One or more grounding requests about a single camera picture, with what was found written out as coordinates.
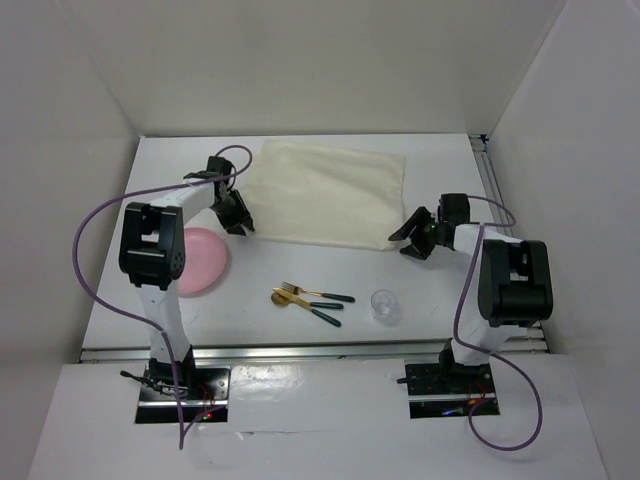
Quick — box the cream cloth placemat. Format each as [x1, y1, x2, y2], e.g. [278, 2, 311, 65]
[241, 140, 406, 251]

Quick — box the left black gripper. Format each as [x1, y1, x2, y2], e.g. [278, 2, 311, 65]
[209, 189, 253, 236]

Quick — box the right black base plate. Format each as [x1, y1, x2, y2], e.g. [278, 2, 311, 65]
[397, 355, 500, 419]

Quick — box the front aluminium rail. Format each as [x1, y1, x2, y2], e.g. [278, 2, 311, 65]
[79, 330, 549, 364]

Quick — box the pink plate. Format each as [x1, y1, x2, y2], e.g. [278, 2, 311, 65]
[178, 227, 228, 296]

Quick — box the clear drinking glass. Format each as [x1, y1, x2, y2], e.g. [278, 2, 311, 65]
[370, 289, 400, 326]

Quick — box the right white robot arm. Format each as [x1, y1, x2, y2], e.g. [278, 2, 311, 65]
[388, 193, 554, 392]

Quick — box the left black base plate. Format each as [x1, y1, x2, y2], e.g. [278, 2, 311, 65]
[135, 367, 231, 425]

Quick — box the gold fork green handle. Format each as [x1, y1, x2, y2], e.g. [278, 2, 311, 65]
[281, 282, 356, 303]

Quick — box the gold knife green handle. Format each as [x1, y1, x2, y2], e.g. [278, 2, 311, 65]
[273, 288, 342, 328]

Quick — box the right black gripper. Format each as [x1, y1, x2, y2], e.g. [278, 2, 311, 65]
[390, 206, 445, 261]

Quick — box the gold spoon green handle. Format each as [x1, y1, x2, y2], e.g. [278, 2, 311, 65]
[271, 292, 344, 310]

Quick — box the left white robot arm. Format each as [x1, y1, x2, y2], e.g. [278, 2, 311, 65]
[118, 153, 255, 399]

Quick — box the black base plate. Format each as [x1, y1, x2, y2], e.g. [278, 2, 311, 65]
[397, 355, 500, 419]
[135, 367, 231, 425]

